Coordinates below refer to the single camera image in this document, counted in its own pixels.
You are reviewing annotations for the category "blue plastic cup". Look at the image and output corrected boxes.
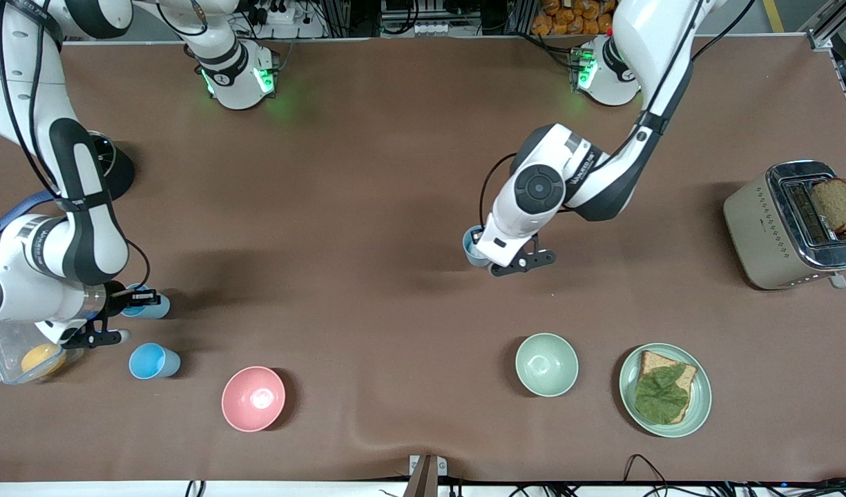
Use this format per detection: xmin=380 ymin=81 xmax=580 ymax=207
xmin=128 ymin=342 xmax=182 ymax=380
xmin=462 ymin=224 xmax=494 ymax=269
xmin=122 ymin=282 xmax=172 ymax=320

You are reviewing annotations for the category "orange round food piece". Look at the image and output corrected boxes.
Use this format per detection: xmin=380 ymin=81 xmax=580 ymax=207
xmin=20 ymin=343 xmax=68 ymax=378

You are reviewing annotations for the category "pale green bowl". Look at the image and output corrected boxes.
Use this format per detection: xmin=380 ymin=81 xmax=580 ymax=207
xmin=515 ymin=333 xmax=580 ymax=398

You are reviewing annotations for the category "clear plastic food container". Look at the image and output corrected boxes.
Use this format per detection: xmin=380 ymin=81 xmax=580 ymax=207
xmin=0 ymin=316 xmax=85 ymax=386

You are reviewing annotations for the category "pink bowl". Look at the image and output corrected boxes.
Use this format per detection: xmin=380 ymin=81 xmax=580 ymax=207
xmin=221 ymin=366 xmax=287 ymax=433

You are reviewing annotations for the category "glass lid with blue knob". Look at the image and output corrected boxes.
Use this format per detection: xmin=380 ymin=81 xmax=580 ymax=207
xmin=91 ymin=133 xmax=115 ymax=177

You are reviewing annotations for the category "brown bread slice on plate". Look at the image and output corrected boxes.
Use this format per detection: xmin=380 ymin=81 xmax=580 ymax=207
xmin=635 ymin=350 xmax=699 ymax=425

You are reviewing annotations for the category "green lettuce leaf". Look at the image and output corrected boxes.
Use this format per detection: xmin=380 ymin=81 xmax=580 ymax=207
xmin=634 ymin=364 xmax=690 ymax=425

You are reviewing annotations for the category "metal table clamp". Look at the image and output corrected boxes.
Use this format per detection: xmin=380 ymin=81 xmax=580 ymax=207
xmin=407 ymin=454 xmax=448 ymax=497

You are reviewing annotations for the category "pale green plate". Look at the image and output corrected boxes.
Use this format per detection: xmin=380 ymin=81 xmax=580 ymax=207
xmin=618 ymin=342 xmax=713 ymax=439

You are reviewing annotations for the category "beige and chrome toaster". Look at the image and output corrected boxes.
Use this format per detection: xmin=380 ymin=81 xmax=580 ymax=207
xmin=723 ymin=160 xmax=846 ymax=291

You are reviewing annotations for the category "bag of orange snacks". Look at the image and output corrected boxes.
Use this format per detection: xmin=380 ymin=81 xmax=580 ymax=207
xmin=530 ymin=0 xmax=618 ymax=37

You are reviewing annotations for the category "brown toast slice in toaster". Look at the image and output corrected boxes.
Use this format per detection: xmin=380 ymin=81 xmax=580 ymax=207
xmin=811 ymin=177 xmax=846 ymax=233

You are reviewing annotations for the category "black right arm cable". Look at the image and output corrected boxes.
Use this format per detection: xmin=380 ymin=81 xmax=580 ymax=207
xmin=0 ymin=0 xmax=152 ymax=292

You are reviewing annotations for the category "black saucepan with blue handle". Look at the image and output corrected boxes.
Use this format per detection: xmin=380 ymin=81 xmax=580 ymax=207
xmin=0 ymin=130 xmax=135 ymax=238

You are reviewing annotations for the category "black looped floor cable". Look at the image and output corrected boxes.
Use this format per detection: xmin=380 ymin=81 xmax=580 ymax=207
xmin=623 ymin=453 xmax=673 ymax=485

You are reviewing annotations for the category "aluminium frame profile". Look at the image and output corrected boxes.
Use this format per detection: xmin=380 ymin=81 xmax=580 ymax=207
xmin=805 ymin=0 xmax=846 ymax=50

